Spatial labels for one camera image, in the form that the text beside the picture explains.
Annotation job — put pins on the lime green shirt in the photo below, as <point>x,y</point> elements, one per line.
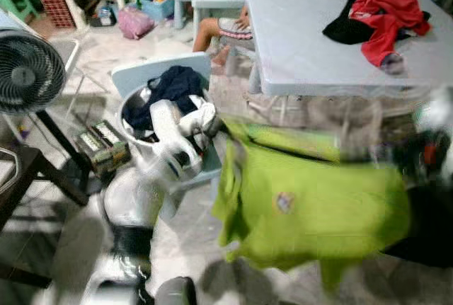
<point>318,206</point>

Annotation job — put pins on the navy blue garment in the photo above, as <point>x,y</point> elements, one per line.
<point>173,85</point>

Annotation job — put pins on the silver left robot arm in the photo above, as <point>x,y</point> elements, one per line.
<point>131,199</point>

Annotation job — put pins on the red garment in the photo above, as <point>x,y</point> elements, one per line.
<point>386,15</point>

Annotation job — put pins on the small black garment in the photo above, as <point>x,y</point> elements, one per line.
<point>347,30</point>

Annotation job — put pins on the light grey plastic folding table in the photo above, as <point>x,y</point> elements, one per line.
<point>318,36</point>

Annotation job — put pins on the child in teal shirt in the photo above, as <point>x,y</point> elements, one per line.
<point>226,32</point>

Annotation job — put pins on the grey robot left leg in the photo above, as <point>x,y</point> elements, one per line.
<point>177,292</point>

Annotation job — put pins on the light blue plastic chair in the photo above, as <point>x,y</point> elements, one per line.
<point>141,71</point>

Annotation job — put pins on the round metal basin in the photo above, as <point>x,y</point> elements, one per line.
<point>131,117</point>

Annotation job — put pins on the blue plastic bin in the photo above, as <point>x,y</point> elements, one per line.
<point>156,6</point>

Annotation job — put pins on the pink cloth bag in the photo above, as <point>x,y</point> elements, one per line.
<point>134,23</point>

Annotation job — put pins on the green printed cardboard box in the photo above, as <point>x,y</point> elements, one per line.
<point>102,146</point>

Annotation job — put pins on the grey metal folding chair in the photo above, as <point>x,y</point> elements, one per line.
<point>71,49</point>

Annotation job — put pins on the dark wooden table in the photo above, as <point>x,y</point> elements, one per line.
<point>28,177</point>

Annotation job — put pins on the black standing fan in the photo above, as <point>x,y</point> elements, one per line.
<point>28,71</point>

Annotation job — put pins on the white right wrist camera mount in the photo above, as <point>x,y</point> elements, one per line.
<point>435,114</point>

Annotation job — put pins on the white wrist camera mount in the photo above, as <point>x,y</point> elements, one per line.
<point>435,114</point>
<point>170,131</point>

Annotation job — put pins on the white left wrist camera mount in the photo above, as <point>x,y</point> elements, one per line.
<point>170,131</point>

